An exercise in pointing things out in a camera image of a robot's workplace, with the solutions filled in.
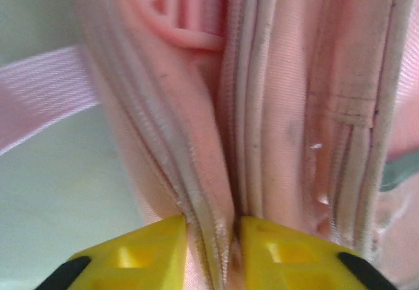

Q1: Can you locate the black yellow-tipped left gripper left finger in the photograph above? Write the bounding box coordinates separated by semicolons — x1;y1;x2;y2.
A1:
34;213;190;290

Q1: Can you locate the pink backpack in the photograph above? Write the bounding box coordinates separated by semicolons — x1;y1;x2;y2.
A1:
0;0;419;290

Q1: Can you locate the black yellow-tipped left gripper right finger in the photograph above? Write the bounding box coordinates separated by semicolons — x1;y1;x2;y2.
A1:
240;215;401;290

